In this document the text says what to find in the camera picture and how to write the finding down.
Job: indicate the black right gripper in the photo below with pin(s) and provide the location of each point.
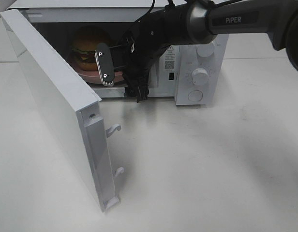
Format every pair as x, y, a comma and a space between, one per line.
135, 54

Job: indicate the pink round plate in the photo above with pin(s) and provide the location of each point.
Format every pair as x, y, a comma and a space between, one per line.
93, 77

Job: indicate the round white door release button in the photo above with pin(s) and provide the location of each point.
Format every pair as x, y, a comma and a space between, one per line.
195, 96

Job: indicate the white timer knob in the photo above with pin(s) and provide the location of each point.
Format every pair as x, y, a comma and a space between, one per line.
200, 77

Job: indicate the toy hamburger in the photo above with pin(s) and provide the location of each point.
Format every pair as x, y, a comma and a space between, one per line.
84, 45

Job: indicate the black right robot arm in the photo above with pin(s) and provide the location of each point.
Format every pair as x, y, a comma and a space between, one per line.
200, 22

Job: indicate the upper white power knob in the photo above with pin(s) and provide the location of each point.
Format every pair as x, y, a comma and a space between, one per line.
205, 50

